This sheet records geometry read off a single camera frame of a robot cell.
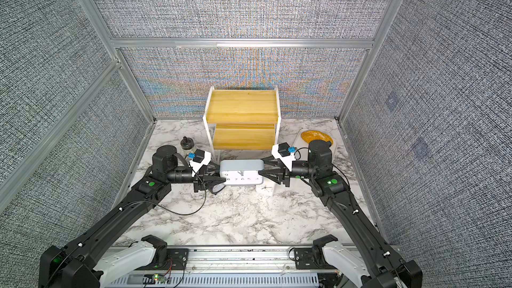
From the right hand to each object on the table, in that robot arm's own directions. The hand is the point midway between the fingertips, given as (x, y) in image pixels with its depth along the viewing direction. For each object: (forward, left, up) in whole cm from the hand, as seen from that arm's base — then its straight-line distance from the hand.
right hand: (262, 162), depth 65 cm
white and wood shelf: (+20, +7, -1) cm, 21 cm away
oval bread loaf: (+32, -28, -27) cm, 51 cm away
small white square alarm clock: (+2, -2, -28) cm, 28 cm away
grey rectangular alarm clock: (-2, +7, -2) cm, 7 cm away
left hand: (-2, +12, -5) cm, 13 cm away
